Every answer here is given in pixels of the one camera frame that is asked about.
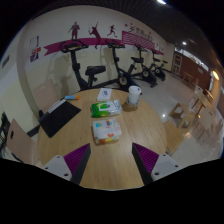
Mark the grey wall sign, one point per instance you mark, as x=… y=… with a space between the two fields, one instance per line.
x=5 y=61

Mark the ceiling lights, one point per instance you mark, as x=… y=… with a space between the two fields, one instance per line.
x=161 y=1

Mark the white paper cup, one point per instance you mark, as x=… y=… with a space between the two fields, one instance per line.
x=134 y=95

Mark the wooden chair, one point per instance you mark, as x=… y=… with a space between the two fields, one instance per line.
x=46 y=95
x=21 y=143

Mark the black exercise bike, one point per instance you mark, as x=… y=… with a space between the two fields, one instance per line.
x=160 y=71
x=123 y=80
x=76 y=70
x=146 y=75

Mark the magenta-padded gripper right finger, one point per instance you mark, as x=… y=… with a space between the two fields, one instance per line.
x=148 y=161

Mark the brown cup holder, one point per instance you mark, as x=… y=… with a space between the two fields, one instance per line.
x=130 y=107

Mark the group of wooden chairs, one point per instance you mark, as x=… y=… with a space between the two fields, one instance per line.
x=200 y=123

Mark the small white box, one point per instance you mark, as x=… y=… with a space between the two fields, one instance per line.
x=104 y=94

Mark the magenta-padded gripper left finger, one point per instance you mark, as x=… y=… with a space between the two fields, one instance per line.
x=75 y=163

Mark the black mouse pad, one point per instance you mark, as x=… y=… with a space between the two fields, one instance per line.
x=60 y=118

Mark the green wet wipes pack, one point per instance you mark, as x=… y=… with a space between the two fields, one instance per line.
x=106 y=108

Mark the blue tube with orange cap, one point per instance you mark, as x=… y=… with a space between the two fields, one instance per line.
x=71 y=97

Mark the purple wall posters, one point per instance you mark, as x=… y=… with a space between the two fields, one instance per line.
x=34 y=48

